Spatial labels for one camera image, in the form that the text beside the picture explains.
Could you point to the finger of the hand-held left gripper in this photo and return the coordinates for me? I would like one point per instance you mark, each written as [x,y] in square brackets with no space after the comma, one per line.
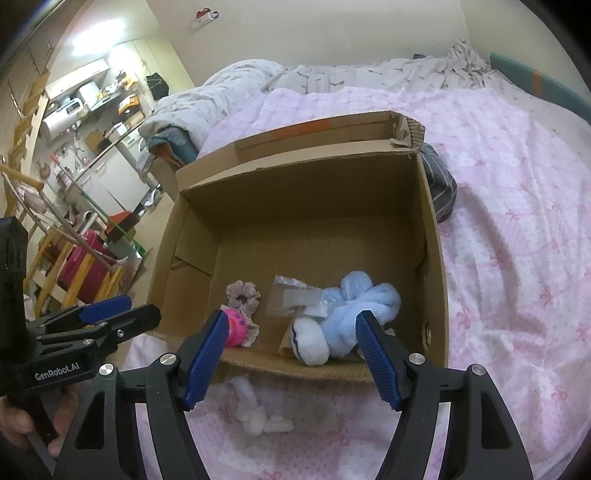
[134,323]
[104,309]

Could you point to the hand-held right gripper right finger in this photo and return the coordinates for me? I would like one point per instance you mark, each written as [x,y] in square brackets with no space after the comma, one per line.
[378,362]

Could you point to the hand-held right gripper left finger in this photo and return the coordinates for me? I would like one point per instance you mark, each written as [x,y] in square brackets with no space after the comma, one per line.
[205,360]

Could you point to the pink rubber toy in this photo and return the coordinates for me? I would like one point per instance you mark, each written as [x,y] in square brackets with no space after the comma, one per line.
[233,325]

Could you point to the light blue fluffy scrunchie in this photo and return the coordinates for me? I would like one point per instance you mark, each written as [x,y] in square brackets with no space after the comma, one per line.
[364,295]

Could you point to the white fluffy dark-trimmed sock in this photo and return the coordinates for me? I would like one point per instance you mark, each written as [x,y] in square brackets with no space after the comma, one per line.
[310,344]

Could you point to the cream ruffled scrunchie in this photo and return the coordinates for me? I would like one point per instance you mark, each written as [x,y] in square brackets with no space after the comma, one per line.
[242,293]

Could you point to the cardboard box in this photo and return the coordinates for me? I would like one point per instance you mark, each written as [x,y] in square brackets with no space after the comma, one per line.
[300,240]

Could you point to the person's left hand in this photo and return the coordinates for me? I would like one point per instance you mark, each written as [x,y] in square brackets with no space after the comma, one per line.
[18,420]

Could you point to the yellow rack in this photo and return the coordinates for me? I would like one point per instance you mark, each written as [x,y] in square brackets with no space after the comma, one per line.
[111,286]

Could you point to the red storage bin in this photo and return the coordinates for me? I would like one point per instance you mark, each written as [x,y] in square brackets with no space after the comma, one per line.
[83,267]

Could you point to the white knotted cloth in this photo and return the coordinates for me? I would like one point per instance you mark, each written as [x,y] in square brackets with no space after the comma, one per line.
[254,410]

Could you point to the red and black box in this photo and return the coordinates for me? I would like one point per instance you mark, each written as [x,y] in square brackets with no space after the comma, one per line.
[121,226]

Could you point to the white base cabinet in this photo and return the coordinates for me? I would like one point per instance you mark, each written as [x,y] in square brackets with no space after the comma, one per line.
[115,180]

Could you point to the pile of clothes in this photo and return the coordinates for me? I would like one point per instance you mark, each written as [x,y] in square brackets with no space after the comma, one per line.
[171,141]

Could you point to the white water heater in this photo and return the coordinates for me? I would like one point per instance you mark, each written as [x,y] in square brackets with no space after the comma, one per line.
[57,125]

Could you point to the dark striped cloth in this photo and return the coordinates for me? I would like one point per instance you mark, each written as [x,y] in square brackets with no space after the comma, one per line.
[438,180]

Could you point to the wooden ladder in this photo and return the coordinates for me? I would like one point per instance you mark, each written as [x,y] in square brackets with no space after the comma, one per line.
[23,134]

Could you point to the white countertop oven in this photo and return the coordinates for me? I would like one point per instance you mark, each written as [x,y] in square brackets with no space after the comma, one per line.
[64,105]

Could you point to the white pot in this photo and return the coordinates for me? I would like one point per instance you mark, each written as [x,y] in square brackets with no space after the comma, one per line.
[87,94]

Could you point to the black hanging garment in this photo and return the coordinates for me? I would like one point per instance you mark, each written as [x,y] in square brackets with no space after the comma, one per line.
[157,86]

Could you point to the grey floral duvet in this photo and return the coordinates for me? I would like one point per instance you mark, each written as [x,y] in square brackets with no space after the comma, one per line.
[323,74]

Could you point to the teal bolster pillow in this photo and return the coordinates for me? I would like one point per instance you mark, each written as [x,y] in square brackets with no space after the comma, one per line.
[545,83]

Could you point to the white wall cabinets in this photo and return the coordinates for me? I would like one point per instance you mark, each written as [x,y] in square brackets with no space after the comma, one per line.
[76,78]

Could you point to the red and white wall hook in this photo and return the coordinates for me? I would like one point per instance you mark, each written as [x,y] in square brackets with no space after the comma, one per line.
[203,18]

